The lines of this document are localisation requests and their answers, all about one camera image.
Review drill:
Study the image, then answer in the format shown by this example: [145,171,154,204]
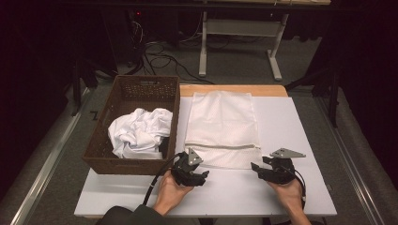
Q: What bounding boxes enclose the metal floor rail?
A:
[314,97,388,225]
[8,87,95,225]

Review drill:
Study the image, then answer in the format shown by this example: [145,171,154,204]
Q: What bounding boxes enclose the hand-held gripper black cable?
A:
[281,165,308,210]
[142,153,184,207]

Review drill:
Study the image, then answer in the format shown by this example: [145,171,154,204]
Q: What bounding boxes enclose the dark box with red light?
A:
[125,7,149,48]

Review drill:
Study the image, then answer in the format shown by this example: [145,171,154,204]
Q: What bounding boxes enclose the black metal stand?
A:
[69,55,116,117]
[284,67,342,128]

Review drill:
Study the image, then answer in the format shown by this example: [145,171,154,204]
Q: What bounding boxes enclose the right hand-held gripper black cable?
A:
[281,165,308,210]

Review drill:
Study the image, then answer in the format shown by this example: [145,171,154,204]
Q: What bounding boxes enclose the white mesh laundry bag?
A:
[183,90,263,171]

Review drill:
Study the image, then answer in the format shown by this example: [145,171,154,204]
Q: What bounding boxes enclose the white shirt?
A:
[107,107,174,160]

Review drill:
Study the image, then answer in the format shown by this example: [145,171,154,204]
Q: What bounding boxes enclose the left hand-held gripper black cable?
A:
[142,153,184,207]

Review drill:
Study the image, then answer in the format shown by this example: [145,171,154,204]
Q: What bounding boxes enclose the black floor cables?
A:
[125,40,215,85]

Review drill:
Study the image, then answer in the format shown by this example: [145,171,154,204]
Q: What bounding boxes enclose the white metal desk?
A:
[193,0,331,82]

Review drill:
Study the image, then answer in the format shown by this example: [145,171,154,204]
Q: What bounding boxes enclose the white board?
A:
[73,96,338,218]

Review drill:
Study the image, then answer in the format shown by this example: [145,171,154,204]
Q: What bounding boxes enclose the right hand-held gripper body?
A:
[267,147,307,186]

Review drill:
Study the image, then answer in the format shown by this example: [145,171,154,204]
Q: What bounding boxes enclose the person's right hand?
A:
[267,177,304,214]

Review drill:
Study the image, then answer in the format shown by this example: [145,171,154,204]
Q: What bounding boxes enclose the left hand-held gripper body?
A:
[171,148,205,188]

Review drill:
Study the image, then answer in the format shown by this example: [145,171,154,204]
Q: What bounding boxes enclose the brown woven basket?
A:
[82,74,181,176]

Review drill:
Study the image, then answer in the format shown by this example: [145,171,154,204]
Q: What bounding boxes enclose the person's left hand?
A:
[153,170,195,217]

